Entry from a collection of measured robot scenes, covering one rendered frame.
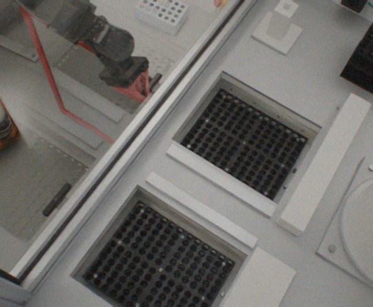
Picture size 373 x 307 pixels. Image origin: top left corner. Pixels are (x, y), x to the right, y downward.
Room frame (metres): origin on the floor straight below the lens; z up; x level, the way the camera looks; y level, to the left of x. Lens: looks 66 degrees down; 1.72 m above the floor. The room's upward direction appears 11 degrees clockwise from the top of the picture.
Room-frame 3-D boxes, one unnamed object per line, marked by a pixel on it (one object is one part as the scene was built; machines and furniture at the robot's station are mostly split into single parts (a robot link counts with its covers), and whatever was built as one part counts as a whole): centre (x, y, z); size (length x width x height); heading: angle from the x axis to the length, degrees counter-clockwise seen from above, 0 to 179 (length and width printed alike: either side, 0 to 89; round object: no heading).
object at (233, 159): (0.43, -0.10, 0.87); 0.22 x 0.18 x 0.06; 68
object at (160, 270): (0.14, 0.02, 0.87); 0.22 x 0.18 x 0.06; 68
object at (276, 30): (0.69, -0.13, 1.00); 0.09 x 0.08 x 0.10; 68
